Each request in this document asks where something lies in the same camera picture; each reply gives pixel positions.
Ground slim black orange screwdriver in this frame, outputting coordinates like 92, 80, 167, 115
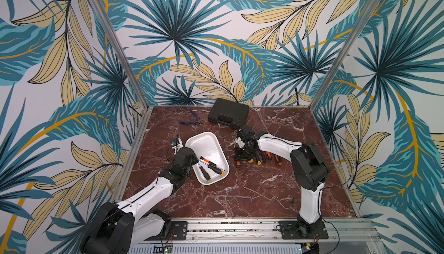
200, 157, 224, 175

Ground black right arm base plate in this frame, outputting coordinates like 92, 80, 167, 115
277, 220, 329, 240

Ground aluminium frame post left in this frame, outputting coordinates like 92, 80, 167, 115
89, 0, 149, 110

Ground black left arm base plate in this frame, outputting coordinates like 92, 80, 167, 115
145, 221, 188, 242

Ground blue black cutting pliers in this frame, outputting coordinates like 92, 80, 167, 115
179, 110, 202, 126

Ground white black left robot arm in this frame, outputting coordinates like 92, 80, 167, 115
80, 147, 198, 254

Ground aluminium frame post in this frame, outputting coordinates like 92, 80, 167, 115
89, 0, 149, 110
309, 0, 381, 112

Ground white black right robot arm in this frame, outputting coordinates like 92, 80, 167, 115
234, 125, 330, 227

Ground white plastic storage box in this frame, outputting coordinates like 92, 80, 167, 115
185, 132, 230, 186

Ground black yellow screwdriver in box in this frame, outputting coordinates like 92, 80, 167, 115
199, 166, 211, 182

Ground black plastic tool case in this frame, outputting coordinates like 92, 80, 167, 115
208, 98, 250, 129

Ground black orange hex screwdriver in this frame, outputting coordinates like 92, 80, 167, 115
265, 152, 273, 160

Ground aluminium front rail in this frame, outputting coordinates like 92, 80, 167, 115
127, 218, 387, 254

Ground aluminium frame post right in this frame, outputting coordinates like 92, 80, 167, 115
309, 0, 381, 112

